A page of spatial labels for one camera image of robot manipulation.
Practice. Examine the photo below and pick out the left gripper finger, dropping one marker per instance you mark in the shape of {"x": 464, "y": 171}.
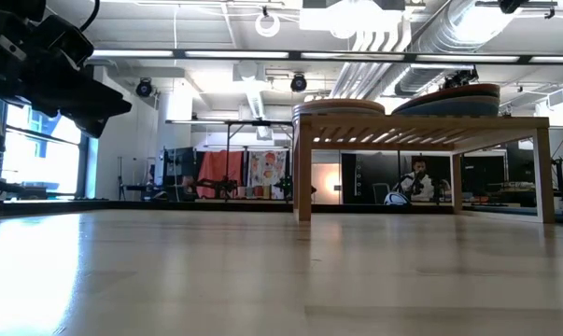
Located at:
{"x": 87, "y": 122}
{"x": 106, "y": 102}

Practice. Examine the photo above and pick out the white bowl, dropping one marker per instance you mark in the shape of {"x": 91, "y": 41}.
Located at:
{"x": 337, "y": 102}

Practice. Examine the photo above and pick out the dusty blue plate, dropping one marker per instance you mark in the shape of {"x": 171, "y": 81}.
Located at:
{"x": 449, "y": 110}

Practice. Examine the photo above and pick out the dark green plate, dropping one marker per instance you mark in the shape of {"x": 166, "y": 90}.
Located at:
{"x": 477, "y": 98}

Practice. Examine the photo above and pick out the stack of plates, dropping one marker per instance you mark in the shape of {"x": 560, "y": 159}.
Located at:
{"x": 477, "y": 88}

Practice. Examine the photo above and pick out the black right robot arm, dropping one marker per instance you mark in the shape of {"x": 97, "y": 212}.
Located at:
{"x": 510, "y": 5}

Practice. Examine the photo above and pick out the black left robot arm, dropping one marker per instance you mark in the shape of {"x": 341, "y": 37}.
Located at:
{"x": 1, "y": 70}

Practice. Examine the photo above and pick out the wooden slatted shelf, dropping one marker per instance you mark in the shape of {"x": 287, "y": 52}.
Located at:
{"x": 402, "y": 122}

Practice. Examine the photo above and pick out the black round ceiling speaker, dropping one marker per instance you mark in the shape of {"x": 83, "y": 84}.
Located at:
{"x": 144, "y": 88}
{"x": 298, "y": 83}

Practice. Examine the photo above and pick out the large bright window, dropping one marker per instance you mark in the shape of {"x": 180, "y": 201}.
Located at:
{"x": 38, "y": 163}

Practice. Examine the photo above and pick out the black standing screen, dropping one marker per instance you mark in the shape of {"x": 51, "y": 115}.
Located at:
{"x": 180, "y": 163}

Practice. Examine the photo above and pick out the orange hanging cloth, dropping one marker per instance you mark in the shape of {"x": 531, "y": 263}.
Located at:
{"x": 220, "y": 165}

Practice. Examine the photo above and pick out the long linear ceiling light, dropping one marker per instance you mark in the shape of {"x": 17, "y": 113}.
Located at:
{"x": 234, "y": 54}

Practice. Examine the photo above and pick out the floral hanging cloth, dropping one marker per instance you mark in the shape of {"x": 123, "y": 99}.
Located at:
{"x": 267, "y": 170}

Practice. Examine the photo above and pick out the black partition panel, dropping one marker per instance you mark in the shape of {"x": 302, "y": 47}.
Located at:
{"x": 370, "y": 177}

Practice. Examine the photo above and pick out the white blue rugby ball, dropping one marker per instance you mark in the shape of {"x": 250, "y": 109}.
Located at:
{"x": 396, "y": 199}

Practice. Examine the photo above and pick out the black ceiling-mounted device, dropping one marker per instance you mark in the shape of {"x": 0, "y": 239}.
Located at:
{"x": 460, "y": 78}

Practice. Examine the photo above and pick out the black ceiling track bar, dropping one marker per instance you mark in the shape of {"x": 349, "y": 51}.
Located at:
{"x": 538, "y": 4}

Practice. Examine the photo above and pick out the black tripod stand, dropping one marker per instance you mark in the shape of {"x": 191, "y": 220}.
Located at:
{"x": 559, "y": 177}

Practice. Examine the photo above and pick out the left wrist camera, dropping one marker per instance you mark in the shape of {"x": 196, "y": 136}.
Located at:
{"x": 68, "y": 42}

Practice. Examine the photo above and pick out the black aluminium table frame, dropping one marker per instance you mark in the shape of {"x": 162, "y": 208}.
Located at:
{"x": 99, "y": 205}

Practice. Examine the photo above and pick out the black metal frame table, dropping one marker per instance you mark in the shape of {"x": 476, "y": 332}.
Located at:
{"x": 227, "y": 122}

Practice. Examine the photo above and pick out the silver ventilation duct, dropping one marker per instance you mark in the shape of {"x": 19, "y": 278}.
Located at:
{"x": 454, "y": 28}

